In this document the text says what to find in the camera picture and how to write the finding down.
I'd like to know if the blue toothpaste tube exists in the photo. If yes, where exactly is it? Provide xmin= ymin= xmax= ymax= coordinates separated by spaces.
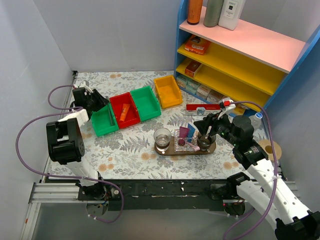
xmin=187 ymin=123 xmax=196 ymax=139

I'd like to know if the green translucent cup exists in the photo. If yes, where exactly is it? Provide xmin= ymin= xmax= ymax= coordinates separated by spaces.
xmin=197 ymin=132 xmax=216 ymax=152

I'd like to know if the grey toothbrush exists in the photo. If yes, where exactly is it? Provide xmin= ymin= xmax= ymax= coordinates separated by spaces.
xmin=106 ymin=96 xmax=115 ymax=126

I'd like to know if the pink toothpaste tube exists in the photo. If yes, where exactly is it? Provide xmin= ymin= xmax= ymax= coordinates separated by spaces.
xmin=178 ymin=126 xmax=190 ymax=147

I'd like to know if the pink capped toothbrush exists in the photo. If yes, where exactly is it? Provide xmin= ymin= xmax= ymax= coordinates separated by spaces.
xmin=186 ymin=133 xmax=201 ymax=152

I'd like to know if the clear textured acrylic holder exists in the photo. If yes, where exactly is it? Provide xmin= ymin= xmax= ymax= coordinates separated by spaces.
xmin=173 ymin=129 xmax=197 ymax=153

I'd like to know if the clear glass cup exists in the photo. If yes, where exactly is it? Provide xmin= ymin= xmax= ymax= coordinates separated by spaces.
xmin=153 ymin=127 xmax=172 ymax=152

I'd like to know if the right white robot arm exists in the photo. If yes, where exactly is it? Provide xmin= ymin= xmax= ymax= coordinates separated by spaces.
xmin=193 ymin=114 xmax=320 ymax=240

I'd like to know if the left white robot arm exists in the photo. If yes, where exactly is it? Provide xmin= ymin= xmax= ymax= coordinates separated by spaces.
xmin=46 ymin=86 xmax=109 ymax=200

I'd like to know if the red silver toothpaste box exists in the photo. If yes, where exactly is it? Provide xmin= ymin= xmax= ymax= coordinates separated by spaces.
xmin=185 ymin=104 xmax=221 ymax=117

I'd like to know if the orange toothpaste tube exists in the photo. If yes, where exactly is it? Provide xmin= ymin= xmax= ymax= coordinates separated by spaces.
xmin=119 ymin=103 xmax=131 ymax=122

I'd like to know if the brown oval wooden tray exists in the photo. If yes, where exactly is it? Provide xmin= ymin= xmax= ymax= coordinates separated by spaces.
xmin=154 ymin=136 xmax=217 ymax=156

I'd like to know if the clear plastic water bottle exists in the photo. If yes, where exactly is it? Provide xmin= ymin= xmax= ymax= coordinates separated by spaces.
xmin=249 ymin=112 xmax=263 ymax=131

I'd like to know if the yellow sponge pack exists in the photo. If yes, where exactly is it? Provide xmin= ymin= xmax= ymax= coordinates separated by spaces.
xmin=233 ymin=103 xmax=249 ymax=116

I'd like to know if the green bin with toothbrushes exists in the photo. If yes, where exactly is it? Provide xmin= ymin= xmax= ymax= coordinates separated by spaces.
xmin=91 ymin=105 xmax=119 ymax=137

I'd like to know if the brown tape roll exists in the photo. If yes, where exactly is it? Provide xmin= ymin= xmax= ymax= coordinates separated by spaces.
xmin=258 ymin=139 xmax=282 ymax=161

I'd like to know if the white sponge pack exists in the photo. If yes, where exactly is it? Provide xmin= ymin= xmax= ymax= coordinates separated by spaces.
xmin=196 ymin=84 xmax=212 ymax=100
xmin=206 ymin=89 xmax=224 ymax=104

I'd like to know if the red plastic bin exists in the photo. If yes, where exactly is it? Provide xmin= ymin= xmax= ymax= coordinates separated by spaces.
xmin=109 ymin=92 xmax=141 ymax=129

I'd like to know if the teal sponge pack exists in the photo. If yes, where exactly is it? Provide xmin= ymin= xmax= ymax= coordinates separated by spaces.
xmin=176 ymin=75 xmax=189 ymax=88
xmin=185 ymin=79 xmax=201 ymax=95

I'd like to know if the yellow plastic bin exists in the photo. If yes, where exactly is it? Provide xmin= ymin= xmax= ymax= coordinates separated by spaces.
xmin=154 ymin=75 xmax=183 ymax=109

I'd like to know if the green bin with cups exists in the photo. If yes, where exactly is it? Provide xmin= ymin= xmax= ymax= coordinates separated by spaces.
xmin=130 ymin=85 xmax=162 ymax=122

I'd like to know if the floral patterned table mat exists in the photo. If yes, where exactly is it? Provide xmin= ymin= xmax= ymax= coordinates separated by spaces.
xmin=48 ymin=70 xmax=267 ymax=181

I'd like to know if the red white box middle shelf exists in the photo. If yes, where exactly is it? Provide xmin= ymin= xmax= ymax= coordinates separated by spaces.
xmin=184 ymin=60 xmax=203 ymax=78

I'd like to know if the blue yellow pink shelf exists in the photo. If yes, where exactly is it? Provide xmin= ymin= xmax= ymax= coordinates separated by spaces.
xmin=173 ymin=0 xmax=320 ymax=111

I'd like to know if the orange box upper shelf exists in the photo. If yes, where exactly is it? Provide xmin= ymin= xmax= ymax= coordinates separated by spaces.
xmin=184 ymin=34 xmax=211 ymax=55

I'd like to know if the grey bottle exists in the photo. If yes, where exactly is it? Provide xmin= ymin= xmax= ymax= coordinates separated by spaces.
xmin=203 ymin=0 xmax=224 ymax=28

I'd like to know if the white bottle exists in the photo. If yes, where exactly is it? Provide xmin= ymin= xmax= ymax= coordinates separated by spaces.
xmin=218 ymin=0 xmax=246 ymax=31

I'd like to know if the orange bottle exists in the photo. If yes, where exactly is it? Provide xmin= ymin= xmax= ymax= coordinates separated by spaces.
xmin=187 ymin=0 xmax=203 ymax=25

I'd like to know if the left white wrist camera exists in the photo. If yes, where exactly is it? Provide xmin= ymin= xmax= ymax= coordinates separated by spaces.
xmin=73 ymin=80 xmax=93 ymax=94

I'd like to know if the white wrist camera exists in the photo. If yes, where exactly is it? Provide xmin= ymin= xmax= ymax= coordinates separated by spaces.
xmin=73 ymin=80 xmax=93 ymax=94
xmin=217 ymin=97 xmax=236 ymax=120

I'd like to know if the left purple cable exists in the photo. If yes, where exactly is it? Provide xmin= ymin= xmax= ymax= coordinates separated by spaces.
xmin=15 ymin=84 xmax=125 ymax=223

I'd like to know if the purple cable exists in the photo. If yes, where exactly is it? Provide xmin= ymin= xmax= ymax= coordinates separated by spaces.
xmin=222 ymin=101 xmax=278 ymax=240
xmin=15 ymin=84 xmax=125 ymax=223

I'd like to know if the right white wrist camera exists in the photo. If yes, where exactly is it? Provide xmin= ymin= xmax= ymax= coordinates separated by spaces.
xmin=217 ymin=97 xmax=236 ymax=120

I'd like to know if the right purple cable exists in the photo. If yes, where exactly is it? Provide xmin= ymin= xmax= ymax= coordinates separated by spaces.
xmin=222 ymin=101 xmax=278 ymax=240

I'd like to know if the black aluminium base frame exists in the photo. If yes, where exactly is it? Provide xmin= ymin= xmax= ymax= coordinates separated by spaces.
xmin=29 ymin=172 xmax=246 ymax=215

